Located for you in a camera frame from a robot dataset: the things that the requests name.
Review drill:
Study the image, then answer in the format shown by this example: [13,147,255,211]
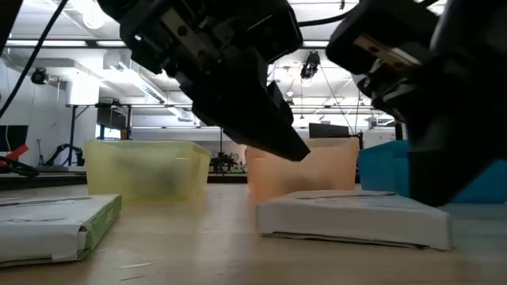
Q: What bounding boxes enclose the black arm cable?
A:
[0,0,69,120]
[299,10,352,28]

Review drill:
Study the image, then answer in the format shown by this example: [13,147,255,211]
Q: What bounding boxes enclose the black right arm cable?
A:
[299,10,352,28]

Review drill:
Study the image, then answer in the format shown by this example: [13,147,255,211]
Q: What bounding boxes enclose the black background workbench frame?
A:
[65,103,223,167]

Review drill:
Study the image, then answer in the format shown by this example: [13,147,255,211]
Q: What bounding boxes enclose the translucent yellow plastic bin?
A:
[83,139,212,201]

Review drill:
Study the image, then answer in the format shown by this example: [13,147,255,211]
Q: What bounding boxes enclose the black wall screen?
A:
[0,124,29,154]

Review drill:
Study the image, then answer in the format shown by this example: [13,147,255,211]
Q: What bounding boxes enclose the teal plastic bin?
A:
[358,139,507,205]

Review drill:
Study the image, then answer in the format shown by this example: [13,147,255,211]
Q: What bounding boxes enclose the white cardboard box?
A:
[256,189,452,251]

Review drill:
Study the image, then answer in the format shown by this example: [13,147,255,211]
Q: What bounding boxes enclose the black ceiling camera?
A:
[299,51,321,79]
[31,66,49,86]

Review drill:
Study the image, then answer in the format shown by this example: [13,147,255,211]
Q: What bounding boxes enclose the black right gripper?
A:
[326,0,448,124]

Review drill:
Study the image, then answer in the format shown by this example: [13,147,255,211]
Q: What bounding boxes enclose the translucent orange plastic bin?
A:
[245,137,360,203]

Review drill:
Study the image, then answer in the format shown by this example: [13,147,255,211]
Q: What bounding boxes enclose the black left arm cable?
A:
[0,0,69,120]

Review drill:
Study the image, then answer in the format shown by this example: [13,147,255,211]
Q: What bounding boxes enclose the white box green edge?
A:
[0,193,123,268]

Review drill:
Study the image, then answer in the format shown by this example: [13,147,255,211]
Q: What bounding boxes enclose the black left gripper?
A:
[97,0,312,162]

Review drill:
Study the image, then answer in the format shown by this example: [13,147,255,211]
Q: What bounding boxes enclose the red and black tool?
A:
[0,144,40,177]

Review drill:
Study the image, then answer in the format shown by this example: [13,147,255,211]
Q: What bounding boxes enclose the black monitor on arm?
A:
[308,122,364,150]

